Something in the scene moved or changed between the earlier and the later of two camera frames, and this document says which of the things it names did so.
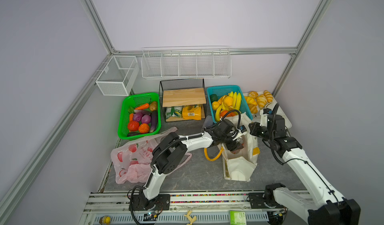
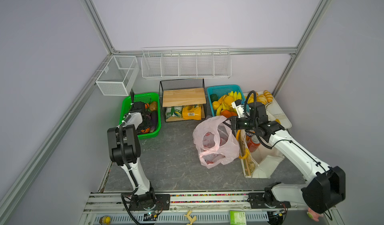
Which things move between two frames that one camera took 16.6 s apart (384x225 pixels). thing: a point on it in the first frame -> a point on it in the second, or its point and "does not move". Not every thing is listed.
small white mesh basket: x=119 y=76 does not move
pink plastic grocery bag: x=131 y=159 -> x=215 y=141
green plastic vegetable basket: x=139 y=115 does not move
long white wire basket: x=210 y=61 does not move
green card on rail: x=237 y=218 does not move
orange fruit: x=223 y=112 does not move
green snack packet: x=175 y=111 does not move
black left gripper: x=234 y=146 -> x=149 y=123
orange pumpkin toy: x=144 y=128 does not move
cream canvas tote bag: x=238 y=165 -> x=260 y=164
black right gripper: x=253 y=131 -> x=234 y=125
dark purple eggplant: x=154 y=117 does not move
